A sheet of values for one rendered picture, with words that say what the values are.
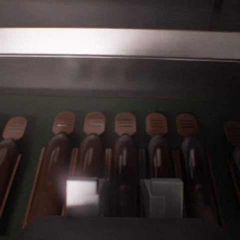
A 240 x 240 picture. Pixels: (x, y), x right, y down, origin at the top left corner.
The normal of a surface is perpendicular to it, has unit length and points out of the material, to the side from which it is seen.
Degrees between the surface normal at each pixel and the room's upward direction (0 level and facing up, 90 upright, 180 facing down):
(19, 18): 90
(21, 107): 2
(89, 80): 90
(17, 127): 2
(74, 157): 2
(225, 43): 55
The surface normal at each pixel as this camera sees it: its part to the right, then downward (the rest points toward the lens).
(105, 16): -0.04, 0.69
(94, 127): 0.00, -0.72
